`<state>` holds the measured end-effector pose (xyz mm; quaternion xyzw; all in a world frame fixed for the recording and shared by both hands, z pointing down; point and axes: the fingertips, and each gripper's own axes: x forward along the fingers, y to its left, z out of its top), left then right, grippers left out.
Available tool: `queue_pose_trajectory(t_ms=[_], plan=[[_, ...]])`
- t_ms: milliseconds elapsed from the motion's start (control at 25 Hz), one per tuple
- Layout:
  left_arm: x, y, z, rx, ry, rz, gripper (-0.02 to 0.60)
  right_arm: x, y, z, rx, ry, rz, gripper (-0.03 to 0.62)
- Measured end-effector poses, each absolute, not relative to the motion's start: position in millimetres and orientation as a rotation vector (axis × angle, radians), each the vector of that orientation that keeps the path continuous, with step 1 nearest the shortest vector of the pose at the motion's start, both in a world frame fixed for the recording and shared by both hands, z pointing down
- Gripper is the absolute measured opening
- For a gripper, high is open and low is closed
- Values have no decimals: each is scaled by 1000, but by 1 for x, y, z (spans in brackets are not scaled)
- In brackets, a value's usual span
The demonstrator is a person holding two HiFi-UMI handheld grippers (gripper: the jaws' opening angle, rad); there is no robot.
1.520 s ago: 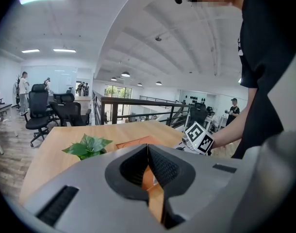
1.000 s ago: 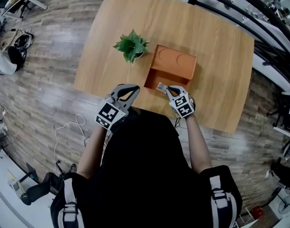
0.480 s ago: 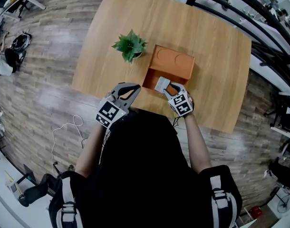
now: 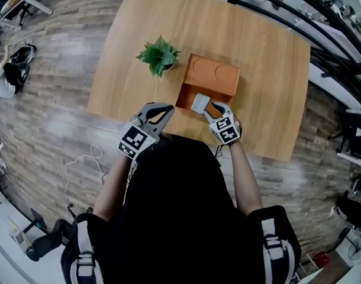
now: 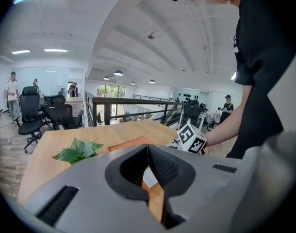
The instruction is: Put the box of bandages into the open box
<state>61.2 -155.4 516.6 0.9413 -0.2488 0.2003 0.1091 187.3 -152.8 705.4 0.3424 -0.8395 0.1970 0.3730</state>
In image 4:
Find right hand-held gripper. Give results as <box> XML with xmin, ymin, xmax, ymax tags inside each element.
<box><xmin>203</xmin><ymin>101</ymin><xmax>244</xmax><ymax>146</ymax></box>

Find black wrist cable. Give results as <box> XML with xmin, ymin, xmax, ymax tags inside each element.
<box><xmin>214</xmin><ymin>144</ymin><xmax>227</xmax><ymax>160</ymax></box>

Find white desk with grey legs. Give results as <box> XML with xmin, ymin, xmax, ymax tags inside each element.
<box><xmin>0</xmin><ymin>0</ymin><xmax>54</xmax><ymax>31</ymax></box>

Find orange box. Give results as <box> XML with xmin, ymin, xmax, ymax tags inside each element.
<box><xmin>175</xmin><ymin>53</ymin><xmax>241</xmax><ymax>113</ymax></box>

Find white cable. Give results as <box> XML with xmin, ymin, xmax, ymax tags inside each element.
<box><xmin>64</xmin><ymin>144</ymin><xmax>109</xmax><ymax>218</ymax></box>

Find green potted plant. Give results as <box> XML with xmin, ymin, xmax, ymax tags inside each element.
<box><xmin>136</xmin><ymin>34</ymin><xmax>182</xmax><ymax>79</ymax></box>

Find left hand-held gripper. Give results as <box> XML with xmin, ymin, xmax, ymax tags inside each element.
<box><xmin>118</xmin><ymin>102</ymin><xmax>175</xmax><ymax>160</ymax></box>

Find white box of bandages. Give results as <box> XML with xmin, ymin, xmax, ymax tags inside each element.
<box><xmin>190</xmin><ymin>93</ymin><xmax>211</xmax><ymax>115</ymax></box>

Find person's left forearm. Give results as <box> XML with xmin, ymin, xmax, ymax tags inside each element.
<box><xmin>92</xmin><ymin>151</ymin><xmax>134</xmax><ymax>222</ymax></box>

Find long white desk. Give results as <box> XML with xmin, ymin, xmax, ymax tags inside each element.
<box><xmin>0</xmin><ymin>188</ymin><xmax>67</xmax><ymax>284</ymax></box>

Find red box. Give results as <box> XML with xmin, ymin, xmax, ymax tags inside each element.
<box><xmin>312</xmin><ymin>251</ymin><xmax>331</xmax><ymax>268</ymax></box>

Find white harness strap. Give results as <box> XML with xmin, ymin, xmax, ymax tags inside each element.
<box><xmin>261</xmin><ymin>217</ymin><xmax>296</xmax><ymax>284</ymax></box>
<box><xmin>69</xmin><ymin>220</ymin><xmax>105</xmax><ymax>284</ymax></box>

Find black office chair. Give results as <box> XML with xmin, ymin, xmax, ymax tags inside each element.
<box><xmin>25</xmin><ymin>217</ymin><xmax>78</xmax><ymax>262</ymax></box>

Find black metal railing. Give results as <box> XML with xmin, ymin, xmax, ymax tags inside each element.
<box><xmin>227</xmin><ymin>0</ymin><xmax>361</xmax><ymax>108</ymax></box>

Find person's right forearm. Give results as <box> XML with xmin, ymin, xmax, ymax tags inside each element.
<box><xmin>228</xmin><ymin>142</ymin><xmax>264</xmax><ymax>218</ymax></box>

